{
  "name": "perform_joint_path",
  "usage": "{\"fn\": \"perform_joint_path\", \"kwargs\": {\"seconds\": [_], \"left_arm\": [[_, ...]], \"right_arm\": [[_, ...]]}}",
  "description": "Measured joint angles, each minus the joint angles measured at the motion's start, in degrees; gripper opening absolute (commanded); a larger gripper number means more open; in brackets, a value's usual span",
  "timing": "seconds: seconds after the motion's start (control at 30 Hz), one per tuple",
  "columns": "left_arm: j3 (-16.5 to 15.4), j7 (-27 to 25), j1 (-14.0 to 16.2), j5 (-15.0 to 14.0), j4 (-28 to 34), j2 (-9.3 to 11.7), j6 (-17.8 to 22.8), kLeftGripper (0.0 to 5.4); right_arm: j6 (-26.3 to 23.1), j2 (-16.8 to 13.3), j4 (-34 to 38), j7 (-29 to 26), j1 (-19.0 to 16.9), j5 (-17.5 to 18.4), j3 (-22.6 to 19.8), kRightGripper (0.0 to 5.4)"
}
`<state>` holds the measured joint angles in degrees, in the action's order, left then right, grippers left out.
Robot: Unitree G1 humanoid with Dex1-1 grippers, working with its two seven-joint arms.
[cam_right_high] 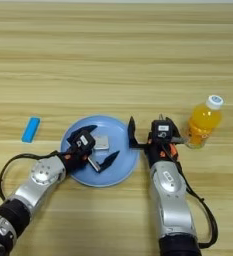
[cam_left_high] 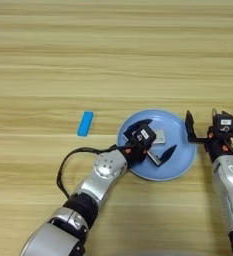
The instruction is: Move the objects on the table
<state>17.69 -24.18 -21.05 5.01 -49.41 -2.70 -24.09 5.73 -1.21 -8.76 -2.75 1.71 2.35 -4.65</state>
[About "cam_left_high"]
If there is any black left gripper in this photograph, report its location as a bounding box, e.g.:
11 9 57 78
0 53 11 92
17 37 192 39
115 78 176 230
122 118 178 168

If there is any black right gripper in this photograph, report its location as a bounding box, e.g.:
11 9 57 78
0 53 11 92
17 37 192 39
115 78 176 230
185 110 233 163

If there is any small silver square piece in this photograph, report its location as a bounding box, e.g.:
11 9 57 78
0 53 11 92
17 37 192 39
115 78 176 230
151 129 168 145

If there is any blue rectangular block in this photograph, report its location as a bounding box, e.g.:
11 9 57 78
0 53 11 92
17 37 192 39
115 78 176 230
76 111 95 137

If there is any left gripper labelled black box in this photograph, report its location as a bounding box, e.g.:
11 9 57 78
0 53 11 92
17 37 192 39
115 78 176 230
132 123 158 150

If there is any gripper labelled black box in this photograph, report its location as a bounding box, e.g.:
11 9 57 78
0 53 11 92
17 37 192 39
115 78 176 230
212 113 233 134
132 123 158 150

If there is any right gripper labelled black box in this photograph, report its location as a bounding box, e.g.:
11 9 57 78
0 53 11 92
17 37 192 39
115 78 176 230
212 113 233 134

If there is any light blue round plate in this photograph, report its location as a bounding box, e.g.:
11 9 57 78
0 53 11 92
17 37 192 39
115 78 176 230
116 109 198 182

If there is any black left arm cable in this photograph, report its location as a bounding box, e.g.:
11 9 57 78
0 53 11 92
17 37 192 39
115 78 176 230
56 144 120 200

